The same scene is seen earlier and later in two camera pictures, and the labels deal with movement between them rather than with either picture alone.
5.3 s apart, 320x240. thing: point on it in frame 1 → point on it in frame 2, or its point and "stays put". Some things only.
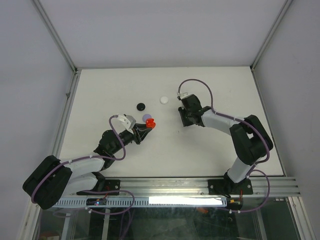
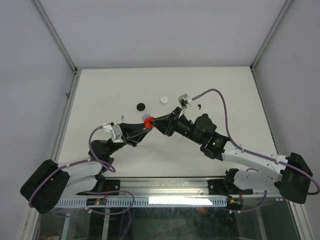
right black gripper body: (185, 115) → (176, 123)
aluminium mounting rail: (262, 187) stays put
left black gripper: (136, 135) stays put
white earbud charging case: (164, 100) stays put
